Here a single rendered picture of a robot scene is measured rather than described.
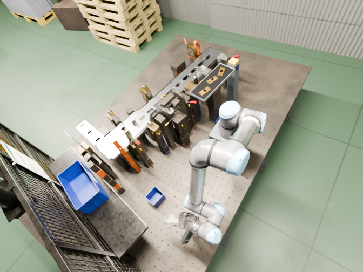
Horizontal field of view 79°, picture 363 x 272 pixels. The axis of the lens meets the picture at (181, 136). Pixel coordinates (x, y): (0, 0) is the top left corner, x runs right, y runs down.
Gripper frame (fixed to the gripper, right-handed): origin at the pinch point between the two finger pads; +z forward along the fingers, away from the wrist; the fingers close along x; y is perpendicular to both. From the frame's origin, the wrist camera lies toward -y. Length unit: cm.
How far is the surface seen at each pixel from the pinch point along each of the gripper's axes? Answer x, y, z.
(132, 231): 21.9, -7.9, 8.5
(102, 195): 35.1, 8.4, 27.9
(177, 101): -3, 78, 17
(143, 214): -2.4, -7.7, 37.3
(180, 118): -7, 66, 17
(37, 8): 74, 320, 485
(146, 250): -0.2, -28.1, 24.0
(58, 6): 44, 299, 392
